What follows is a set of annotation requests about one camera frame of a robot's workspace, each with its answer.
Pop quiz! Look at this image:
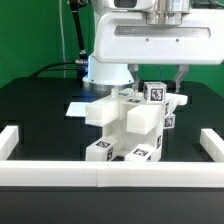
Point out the white U-shaped fence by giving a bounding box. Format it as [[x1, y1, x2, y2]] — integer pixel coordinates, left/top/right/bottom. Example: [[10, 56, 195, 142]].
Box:
[[0, 126, 224, 188]]

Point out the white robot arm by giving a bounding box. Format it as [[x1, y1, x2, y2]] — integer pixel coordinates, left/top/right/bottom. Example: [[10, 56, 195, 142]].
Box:
[[84, 0, 224, 87]]

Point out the white tagged cube nut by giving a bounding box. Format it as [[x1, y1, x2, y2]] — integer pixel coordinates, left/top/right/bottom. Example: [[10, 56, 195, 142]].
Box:
[[143, 82, 166, 104]]

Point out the thin white cable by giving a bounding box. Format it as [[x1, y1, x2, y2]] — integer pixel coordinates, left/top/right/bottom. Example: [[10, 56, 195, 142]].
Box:
[[58, 0, 67, 78]]

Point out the white chair back part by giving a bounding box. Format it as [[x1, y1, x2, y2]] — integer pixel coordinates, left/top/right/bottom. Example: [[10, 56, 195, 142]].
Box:
[[85, 88, 188, 135]]

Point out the black cable hose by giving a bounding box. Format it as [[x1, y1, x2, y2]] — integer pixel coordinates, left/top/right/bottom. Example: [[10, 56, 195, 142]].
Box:
[[31, 0, 90, 78]]

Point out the white chair seat part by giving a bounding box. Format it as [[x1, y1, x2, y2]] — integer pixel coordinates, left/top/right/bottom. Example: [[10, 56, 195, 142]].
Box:
[[103, 99, 177, 163]]

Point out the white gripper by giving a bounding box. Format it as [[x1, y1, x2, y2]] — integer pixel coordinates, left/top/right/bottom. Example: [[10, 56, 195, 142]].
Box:
[[94, 9, 224, 93]]

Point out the white marker sheet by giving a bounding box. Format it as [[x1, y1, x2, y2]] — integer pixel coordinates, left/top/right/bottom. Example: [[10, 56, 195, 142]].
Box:
[[66, 102, 88, 117]]

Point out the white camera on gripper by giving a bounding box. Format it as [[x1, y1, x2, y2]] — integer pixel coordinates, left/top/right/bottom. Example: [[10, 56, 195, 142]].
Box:
[[99, 0, 156, 11]]

